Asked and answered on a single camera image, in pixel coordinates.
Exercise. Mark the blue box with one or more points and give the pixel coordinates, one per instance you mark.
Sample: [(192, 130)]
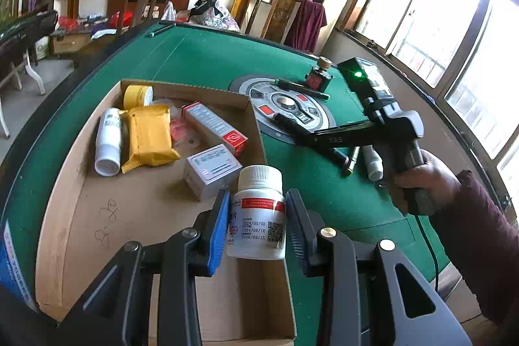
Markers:
[(14, 269)]

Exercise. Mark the black marker pen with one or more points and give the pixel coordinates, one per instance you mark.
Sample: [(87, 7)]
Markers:
[(302, 88)]

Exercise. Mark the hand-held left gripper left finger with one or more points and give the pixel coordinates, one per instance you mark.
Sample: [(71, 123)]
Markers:
[(217, 232)]

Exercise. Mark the black bottle cork stopper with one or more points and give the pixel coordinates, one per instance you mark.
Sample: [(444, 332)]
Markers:
[(318, 74)]

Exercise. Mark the round dice control panel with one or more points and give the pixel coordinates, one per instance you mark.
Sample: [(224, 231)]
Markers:
[(292, 111)]

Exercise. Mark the floral bag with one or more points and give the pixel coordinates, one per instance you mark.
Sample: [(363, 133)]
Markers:
[(215, 17)]

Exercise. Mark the white tube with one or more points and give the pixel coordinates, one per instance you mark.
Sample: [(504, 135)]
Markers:
[(373, 163)]

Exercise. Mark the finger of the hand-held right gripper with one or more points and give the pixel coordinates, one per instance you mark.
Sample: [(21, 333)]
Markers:
[(298, 129), (348, 135)]

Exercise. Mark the person's right hand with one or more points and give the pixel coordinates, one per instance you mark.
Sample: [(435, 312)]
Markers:
[(440, 180)]

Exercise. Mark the yellow packet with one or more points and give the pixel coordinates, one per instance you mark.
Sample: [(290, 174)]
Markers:
[(148, 137)]

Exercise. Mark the silver box red stripe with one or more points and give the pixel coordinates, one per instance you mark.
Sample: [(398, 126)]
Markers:
[(211, 171)]

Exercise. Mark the person's right forearm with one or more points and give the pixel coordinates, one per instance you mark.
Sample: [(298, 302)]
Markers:
[(478, 240)]

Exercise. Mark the red and white carton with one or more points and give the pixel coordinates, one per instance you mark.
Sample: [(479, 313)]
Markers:
[(215, 125)]

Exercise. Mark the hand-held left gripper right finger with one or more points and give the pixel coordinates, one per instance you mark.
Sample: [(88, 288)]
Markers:
[(296, 232)]

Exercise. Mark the white medicine bottle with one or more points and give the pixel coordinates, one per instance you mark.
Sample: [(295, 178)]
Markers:
[(255, 216)]

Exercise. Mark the yellow tape roll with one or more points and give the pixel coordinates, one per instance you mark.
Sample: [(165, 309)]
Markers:
[(138, 96)]

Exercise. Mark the maroon cloth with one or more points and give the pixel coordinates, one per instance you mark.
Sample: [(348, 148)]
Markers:
[(310, 25)]

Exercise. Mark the green pen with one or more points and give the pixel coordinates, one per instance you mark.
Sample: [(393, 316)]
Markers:
[(162, 30)]

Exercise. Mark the large framed window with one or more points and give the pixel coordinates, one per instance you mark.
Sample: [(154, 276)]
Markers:
[(446, 25)]

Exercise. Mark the clear packet red print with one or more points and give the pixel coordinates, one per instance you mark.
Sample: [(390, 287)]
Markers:
[(180, 131)]

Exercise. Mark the brown cardboard carton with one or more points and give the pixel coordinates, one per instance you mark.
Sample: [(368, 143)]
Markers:
[(69, 44)]

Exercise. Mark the dark mahjong table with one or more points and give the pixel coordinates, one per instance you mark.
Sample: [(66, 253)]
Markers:
[(24, 25)]

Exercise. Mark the cardboard box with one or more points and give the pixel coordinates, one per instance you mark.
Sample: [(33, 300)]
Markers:
[(133, 216)]

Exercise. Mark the clear plastic bag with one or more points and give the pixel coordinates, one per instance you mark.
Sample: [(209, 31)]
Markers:
[(169, 11)]

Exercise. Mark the wooden chair with cloth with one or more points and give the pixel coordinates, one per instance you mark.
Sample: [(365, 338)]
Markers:
[(279, 17)]

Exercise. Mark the white plastic bottle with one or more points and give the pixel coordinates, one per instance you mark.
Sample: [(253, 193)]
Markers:
[(108, 139)]

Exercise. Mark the red bag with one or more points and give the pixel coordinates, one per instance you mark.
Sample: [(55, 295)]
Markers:
[(69, 23)]

